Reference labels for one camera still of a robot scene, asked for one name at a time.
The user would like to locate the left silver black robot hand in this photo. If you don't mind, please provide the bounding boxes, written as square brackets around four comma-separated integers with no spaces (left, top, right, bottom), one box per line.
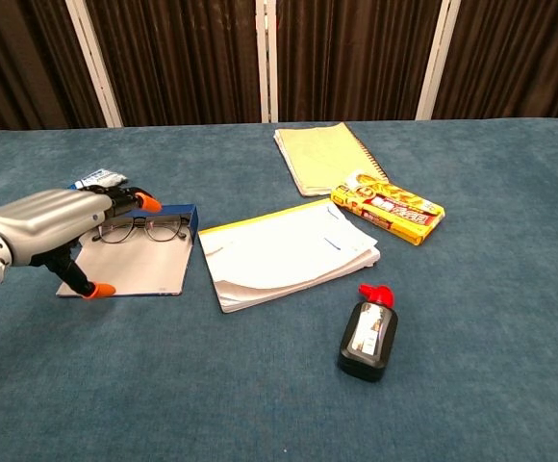
[0,185,164,300]

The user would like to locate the black eyeglasses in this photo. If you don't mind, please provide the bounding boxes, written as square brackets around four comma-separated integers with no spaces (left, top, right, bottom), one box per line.
[90,215,190,244]

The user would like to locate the blue white toothpaste tube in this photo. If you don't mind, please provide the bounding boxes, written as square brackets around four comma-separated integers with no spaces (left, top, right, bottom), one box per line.
[66,167,130,191]

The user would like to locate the dark brown pleated curtain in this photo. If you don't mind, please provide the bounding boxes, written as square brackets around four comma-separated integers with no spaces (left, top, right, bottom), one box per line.
[0,0,107,139]
[84,0,264,127]
[276,0,444,123]
[432,0,558,120]

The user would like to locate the white notepad yellow binding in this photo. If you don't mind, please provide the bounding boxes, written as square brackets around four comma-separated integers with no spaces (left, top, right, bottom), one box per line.
[196,197,382,315]

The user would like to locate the pale green spiral notebook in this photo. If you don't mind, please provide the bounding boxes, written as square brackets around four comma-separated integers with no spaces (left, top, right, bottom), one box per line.
[273,121,390,198]

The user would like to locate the black ink bottle red cap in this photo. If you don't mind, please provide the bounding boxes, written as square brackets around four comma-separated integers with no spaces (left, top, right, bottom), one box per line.
[337,283,399,384]

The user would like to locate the yellow printed flat box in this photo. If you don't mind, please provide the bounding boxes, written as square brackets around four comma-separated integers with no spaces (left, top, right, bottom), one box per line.
[330,170,446,246]

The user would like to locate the blue table cover cloth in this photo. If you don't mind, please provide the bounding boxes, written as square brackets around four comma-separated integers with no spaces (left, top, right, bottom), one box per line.
[0,117,558,462]

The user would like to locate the white divider frame post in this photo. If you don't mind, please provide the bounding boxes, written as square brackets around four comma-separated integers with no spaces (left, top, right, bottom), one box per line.
[414,0,462,121]
[254,0,280,124]
[64,0,125,129]

